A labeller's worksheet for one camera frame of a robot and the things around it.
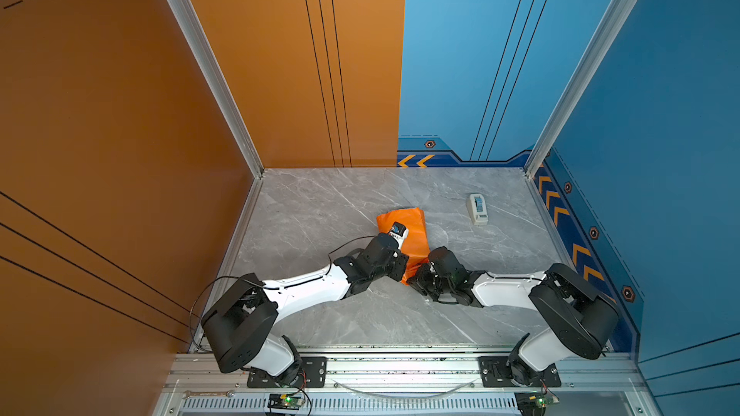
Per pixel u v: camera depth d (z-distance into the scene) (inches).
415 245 35.6
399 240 29.2
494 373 28.6
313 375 29.0
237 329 17.0
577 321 17.6
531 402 27.5
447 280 27.4
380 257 25.8
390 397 27.7
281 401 28.0
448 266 28.2
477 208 40.5
